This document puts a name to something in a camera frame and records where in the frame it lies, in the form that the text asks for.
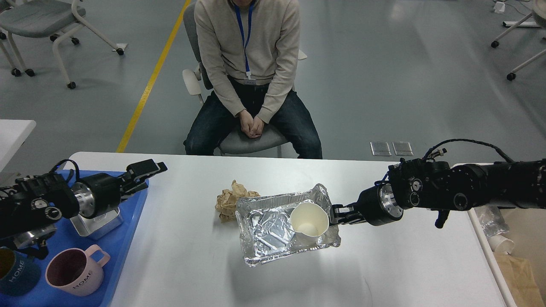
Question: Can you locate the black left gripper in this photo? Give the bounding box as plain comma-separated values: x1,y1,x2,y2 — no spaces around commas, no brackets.
73,159,168,219

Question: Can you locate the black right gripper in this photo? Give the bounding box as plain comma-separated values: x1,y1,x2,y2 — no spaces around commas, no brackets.
331,184,404,226

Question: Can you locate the white paper cup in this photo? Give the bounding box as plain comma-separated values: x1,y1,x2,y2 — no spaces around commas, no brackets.
289,202,330,244

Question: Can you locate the stainless steel rectangular tray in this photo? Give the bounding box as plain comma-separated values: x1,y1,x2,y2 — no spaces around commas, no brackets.
70,208,124,240

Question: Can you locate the aluminium foil tray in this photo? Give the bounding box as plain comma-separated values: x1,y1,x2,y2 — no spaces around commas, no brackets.
235,183,341,267

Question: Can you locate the brown paper ball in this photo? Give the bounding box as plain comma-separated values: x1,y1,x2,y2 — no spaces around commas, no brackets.
215,180,261,223

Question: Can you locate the pink HOME mug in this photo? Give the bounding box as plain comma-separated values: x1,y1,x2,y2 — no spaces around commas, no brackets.
45,244,110,296

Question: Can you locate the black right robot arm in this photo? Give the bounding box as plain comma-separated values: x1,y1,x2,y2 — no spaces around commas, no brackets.
330,140,546,229

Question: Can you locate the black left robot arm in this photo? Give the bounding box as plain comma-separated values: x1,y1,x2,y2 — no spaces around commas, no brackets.
0,159,167,260

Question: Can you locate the left metal floor plate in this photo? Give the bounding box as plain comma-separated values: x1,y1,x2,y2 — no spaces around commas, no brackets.
370,142,392,156

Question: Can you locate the metal floor plate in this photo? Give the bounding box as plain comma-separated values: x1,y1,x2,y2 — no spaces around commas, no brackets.
392,141,415,156
370,142,392,156

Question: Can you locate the right metal floor plate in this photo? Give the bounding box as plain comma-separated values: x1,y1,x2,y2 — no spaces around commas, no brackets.
392,141,415,156

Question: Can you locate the white side table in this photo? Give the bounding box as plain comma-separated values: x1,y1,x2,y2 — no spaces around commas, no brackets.
0,119,36,170

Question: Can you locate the crumpled clear plastic bag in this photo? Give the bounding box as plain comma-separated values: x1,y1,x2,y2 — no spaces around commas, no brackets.
474,206,510,239

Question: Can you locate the blue plastic tray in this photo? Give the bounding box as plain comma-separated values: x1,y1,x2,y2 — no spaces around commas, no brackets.
1,190,148,307

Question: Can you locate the dark blue HOME mug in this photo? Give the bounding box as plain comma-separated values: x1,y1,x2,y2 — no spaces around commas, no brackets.
0,248,41,296

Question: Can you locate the white cup in bin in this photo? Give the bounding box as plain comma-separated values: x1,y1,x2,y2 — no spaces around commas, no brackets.
488,235,515,254

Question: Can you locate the brown paper bag in bin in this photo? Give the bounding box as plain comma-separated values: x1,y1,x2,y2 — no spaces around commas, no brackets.
494,253,545,307

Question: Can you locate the beige plastic bin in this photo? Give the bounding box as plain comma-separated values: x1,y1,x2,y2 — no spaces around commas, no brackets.
468,208,546,307

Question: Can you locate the seated man in beige sweater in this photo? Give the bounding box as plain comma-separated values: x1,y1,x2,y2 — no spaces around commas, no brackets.
185,0,322,159

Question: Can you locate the grey wheeled chair left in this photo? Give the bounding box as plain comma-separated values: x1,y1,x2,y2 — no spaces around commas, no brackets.
0,0,125,89

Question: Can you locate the white power adapter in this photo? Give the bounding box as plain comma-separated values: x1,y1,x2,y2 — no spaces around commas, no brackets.
493,1,506,14

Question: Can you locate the white wheeled chair right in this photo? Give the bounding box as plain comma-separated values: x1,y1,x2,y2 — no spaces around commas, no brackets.
491,0,546,82

